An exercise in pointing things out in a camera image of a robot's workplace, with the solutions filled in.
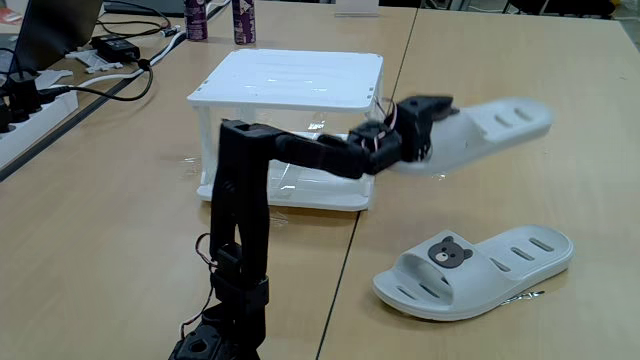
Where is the white bear slipper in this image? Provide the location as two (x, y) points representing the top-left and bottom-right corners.
(372, 224), (576, 322)
(387, 97), (555, 177)

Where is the white plastic shelf box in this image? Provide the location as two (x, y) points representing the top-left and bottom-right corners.
(187, 48), (385, 212)

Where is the white sign stand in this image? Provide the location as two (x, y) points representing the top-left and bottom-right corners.
(333, 0), (381, 19)

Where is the black chair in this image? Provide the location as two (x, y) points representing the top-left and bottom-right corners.
(504, 0), (616, 20)

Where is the thin silver tape strip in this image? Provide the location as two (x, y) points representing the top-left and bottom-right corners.
(499, 289), (546, 307)

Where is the purple drink can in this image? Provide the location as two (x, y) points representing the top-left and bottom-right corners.
(231, 0), (257, 46)
(183, 0), (209, 42)

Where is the black flat device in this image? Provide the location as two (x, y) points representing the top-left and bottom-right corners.
(102, 0), (186, 19)

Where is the black power adapter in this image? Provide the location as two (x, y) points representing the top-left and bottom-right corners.
(90, 33), (142, 64)

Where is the white printed part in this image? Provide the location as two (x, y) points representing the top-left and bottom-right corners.
(64, 48), (124, 75)
(34, 69), (74, 91)

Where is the black laptop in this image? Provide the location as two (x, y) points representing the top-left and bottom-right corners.
(8, 0), (105, 76)

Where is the white power strip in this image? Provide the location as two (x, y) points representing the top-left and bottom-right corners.
(0, 89), (80, 171)

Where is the black plug adapter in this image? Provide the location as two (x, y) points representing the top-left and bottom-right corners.
(3, 69), (45, 124)
(0, 94), (16, 134)

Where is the white cable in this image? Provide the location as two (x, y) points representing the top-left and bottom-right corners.
(64, 29), (189, 91)

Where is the black power cable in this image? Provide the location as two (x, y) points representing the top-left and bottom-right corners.
(37, 58), (155, 103)

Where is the black looped cable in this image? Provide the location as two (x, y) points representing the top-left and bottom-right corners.
(97, 0), (174, 39)

